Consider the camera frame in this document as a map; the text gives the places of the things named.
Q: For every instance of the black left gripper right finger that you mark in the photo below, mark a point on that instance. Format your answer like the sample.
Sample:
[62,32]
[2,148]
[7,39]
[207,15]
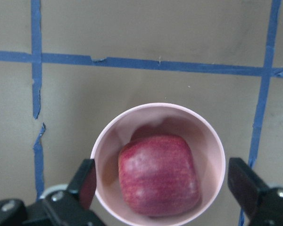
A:
[263,205]

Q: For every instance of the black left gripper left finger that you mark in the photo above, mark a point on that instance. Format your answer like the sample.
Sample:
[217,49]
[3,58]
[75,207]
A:
[69,207]

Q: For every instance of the red apple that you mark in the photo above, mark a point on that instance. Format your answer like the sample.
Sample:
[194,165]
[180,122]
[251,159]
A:
[157,176]

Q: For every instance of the pink bowl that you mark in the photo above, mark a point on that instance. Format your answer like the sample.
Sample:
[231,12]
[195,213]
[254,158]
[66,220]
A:
[158,118]

